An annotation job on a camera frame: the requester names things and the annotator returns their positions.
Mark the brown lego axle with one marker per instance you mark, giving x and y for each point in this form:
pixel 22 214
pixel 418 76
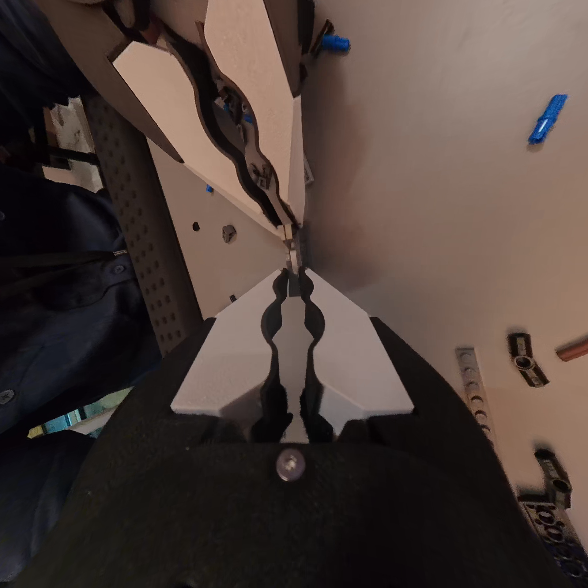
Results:
pixel 572 351

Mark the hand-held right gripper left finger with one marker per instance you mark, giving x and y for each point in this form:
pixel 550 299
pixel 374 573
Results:
pixel 225 367

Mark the grey lego slope brick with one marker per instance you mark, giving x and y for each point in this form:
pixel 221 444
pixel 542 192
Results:
pixel 228 233

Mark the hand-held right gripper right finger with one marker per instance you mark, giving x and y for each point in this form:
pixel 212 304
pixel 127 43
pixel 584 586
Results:
pixel 363 367

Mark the light grey studded lego plate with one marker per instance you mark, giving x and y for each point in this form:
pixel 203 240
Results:
pixel 291 255

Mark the person's left forearm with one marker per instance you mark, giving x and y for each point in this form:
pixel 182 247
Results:
pixel 27 69

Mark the black technic beam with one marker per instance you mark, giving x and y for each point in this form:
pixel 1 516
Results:
pixel 556 533

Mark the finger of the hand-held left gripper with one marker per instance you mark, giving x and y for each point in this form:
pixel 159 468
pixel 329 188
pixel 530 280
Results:
pixel 160 101
pixel 257 69

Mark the black lego pin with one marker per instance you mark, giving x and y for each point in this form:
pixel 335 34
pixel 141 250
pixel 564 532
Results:
pixel 555 475

